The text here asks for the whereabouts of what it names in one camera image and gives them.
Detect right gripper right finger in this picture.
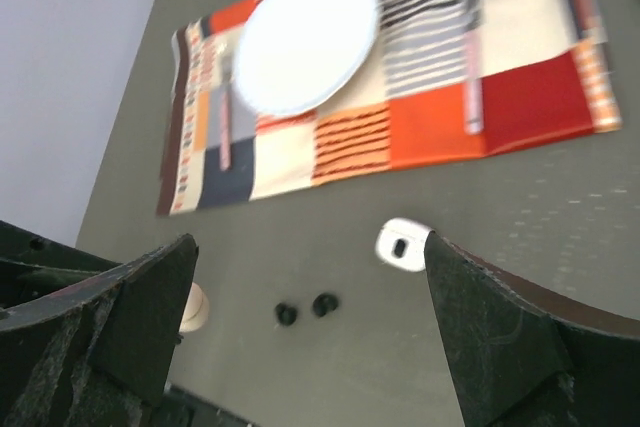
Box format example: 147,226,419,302
424,233,639,426

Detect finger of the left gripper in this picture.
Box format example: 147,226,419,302
1,221,118,310

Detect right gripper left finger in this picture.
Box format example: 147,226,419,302
1,234,199,426

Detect beige earbud case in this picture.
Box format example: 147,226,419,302
179,283,209,334

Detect white earbud charging case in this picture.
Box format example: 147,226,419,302
375,218,432,273

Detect black earbud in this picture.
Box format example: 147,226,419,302
311,292,340,318
274,302,298,327

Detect patchwork placemat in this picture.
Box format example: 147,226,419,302
156,0,622,216

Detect white paper plate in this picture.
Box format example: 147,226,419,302
233,0,381,118

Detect fork with pink handle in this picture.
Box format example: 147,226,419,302
219,54,232,171

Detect knife with pink handle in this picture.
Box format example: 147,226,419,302
464,0,483,135

